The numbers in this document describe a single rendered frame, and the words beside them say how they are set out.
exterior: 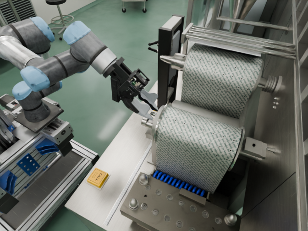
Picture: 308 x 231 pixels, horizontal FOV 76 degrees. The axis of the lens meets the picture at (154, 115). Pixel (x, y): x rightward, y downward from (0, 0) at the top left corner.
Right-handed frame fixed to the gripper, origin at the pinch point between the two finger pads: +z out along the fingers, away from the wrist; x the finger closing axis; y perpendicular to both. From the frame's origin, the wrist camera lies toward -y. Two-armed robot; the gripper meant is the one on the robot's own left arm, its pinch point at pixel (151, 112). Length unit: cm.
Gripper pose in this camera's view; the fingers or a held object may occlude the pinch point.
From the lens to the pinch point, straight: 67.4
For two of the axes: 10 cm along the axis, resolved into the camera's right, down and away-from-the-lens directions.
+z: 6.9, 6.7, 2.5
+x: 4.2, -6.7, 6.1
